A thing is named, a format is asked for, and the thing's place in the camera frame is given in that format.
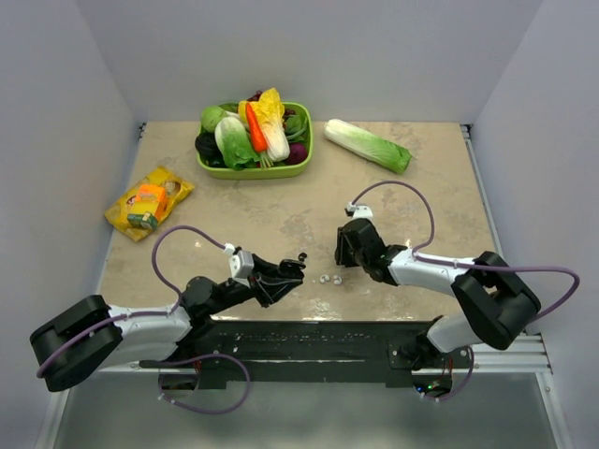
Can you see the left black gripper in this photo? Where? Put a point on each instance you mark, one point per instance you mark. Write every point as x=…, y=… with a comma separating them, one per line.
x=264, y=284

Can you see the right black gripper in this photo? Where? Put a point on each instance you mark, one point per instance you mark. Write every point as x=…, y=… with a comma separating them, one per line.
x=352, y=240

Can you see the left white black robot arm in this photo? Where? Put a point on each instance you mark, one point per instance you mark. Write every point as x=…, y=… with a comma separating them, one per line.
x=92, y=335

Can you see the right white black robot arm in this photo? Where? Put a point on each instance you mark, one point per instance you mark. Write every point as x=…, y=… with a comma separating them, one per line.
x=495, y=303

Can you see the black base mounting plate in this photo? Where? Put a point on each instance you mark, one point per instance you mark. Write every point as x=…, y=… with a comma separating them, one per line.
x=312, y=352

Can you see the napa cabbage on table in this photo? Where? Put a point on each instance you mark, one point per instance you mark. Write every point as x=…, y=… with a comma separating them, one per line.
x=368, y=145

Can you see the purple beet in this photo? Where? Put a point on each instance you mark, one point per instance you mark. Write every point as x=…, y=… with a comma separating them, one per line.
x=297, y=154

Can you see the green white bok choy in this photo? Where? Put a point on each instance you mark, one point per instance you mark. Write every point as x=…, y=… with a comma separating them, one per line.
x=234, y=145

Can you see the orange toy carrot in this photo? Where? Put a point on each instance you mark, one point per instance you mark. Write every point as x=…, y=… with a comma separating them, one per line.
x=258, y=140

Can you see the dark green spinach leaves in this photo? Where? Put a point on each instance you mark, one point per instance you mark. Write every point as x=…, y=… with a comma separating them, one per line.
x=295, y=127

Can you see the green plastic vegetable tray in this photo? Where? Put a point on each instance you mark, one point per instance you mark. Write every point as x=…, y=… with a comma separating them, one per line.
x=218, y=170

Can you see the dark black vegetable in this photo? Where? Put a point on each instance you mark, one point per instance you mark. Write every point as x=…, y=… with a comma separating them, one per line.
x=206, y=146

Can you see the orange green small box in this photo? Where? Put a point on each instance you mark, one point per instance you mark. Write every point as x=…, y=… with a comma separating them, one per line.
x=148, y=207

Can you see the yellow leaf cabbage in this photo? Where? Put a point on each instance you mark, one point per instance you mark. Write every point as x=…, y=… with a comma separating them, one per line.
x=270, y=111

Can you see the yellow snack bag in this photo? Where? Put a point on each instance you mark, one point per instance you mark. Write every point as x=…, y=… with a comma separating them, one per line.
x=178, y=189

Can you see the round green vegetable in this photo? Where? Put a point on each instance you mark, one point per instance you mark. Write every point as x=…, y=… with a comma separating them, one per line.
x=211, y=116

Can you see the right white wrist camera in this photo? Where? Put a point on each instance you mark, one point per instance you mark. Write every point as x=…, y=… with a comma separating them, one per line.
x=358, y=211

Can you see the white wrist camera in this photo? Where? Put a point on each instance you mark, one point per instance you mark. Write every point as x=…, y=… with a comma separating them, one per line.
x=358, y=211
x=241, y=263

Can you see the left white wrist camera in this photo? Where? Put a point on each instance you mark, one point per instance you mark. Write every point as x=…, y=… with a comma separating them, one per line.
x=241, y=263

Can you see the aluminium front rail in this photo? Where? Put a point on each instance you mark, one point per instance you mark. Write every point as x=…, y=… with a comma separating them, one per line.
x=527, y=354

